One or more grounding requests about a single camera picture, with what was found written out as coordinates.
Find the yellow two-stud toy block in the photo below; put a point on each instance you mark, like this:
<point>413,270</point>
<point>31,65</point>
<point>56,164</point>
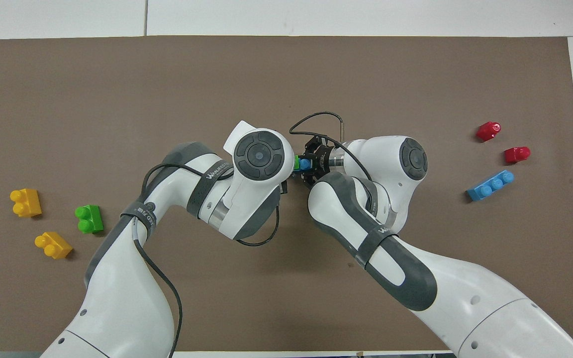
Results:
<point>55,246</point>
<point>27,203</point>

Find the green two-stud toy block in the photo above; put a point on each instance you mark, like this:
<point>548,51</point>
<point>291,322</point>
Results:
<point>90,220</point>
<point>296,163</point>

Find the red one-stud toy block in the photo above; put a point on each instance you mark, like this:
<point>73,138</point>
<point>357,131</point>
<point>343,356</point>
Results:
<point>488,132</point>
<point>517,155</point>

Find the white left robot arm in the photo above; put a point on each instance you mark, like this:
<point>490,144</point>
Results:
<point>127,298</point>

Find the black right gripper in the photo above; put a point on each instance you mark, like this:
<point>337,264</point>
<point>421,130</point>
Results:
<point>322,161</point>

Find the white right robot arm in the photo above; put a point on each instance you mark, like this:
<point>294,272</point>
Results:
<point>465,298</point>

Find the brown table mat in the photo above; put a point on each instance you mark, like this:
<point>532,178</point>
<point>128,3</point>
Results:
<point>266,74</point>

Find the blue three-stud toy block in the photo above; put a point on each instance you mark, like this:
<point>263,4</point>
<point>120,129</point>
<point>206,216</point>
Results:
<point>490,186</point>
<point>305,164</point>

